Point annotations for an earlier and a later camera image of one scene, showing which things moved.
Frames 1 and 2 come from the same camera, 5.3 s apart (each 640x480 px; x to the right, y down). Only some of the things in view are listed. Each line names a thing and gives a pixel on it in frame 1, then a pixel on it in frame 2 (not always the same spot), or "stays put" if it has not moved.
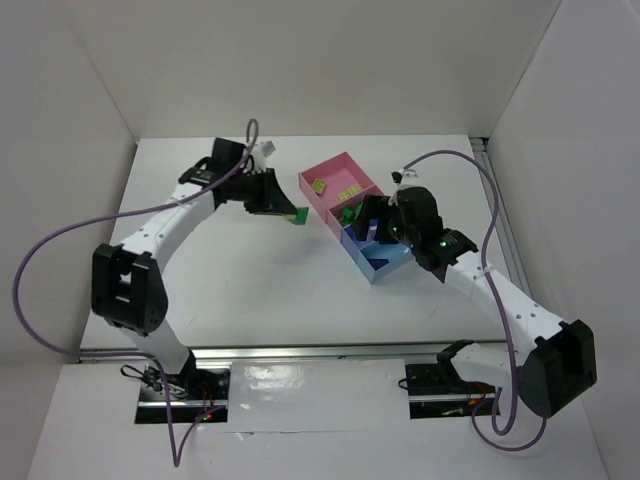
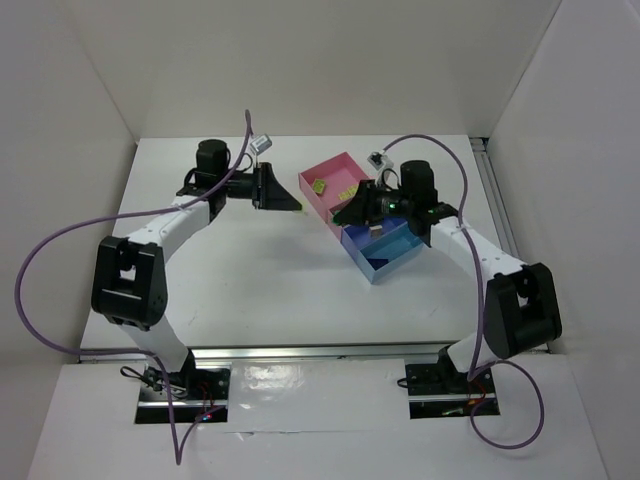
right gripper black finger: [371, 208] -> [368, 205]
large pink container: [332, 182] stays put
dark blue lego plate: [377, 262] stays put
